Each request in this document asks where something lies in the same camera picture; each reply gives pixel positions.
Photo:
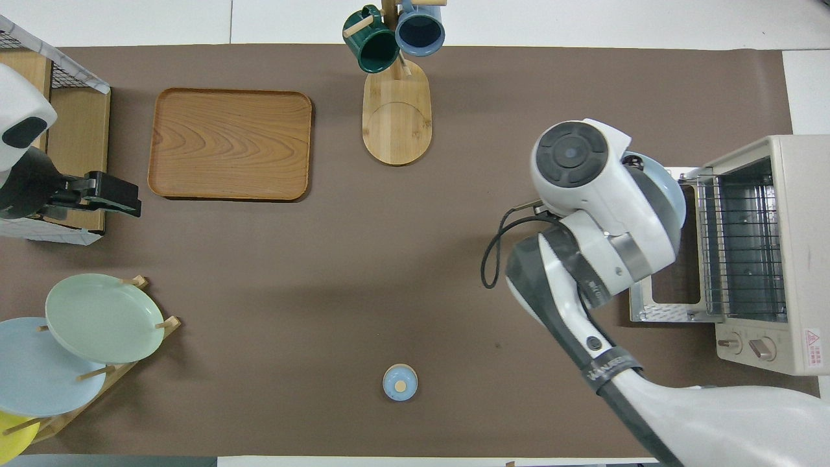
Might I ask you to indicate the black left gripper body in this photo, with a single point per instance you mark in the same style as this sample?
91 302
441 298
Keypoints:
107 188

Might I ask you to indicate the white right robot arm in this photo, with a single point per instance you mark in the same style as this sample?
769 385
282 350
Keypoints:
603 194

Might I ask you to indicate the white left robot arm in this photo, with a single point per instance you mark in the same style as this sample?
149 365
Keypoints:
19 104

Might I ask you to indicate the silver oven knob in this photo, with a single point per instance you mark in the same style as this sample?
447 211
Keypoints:
762 349
730 344

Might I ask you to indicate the white toaster oven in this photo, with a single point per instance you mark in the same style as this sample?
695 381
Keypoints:
804 246

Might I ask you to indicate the wooden step shelf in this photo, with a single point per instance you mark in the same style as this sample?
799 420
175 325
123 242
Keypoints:
81 136

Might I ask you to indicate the pale green plate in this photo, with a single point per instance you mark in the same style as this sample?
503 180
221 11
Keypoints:
104 318

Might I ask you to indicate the wooden serving tray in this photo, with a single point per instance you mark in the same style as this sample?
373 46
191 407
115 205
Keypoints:
230 143

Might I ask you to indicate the wooden plate rack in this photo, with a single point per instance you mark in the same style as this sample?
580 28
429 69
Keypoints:
117 373

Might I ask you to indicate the light blue racked plate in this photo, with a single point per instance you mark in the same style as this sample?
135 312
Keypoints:
39 376

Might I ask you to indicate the brown table mat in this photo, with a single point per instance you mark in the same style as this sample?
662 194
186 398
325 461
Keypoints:
324 272

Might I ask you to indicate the yellow plate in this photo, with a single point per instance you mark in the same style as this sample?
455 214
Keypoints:
16 441

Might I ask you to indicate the wooden mug tree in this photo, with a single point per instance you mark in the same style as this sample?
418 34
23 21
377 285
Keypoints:
397 123

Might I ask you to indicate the dark green mug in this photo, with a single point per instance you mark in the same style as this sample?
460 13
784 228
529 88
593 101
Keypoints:
376 48

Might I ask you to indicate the small blue lid wooden knob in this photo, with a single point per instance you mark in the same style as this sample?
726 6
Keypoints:
400 383

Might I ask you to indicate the blue mug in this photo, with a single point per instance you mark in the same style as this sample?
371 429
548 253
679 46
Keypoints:
420 29

